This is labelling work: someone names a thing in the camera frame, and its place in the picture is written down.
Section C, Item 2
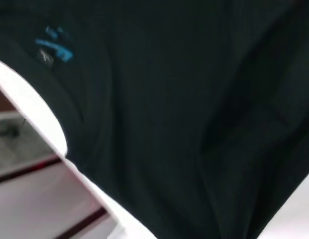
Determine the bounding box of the black shirt with FREE print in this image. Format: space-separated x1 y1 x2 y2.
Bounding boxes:
0 0 309 239

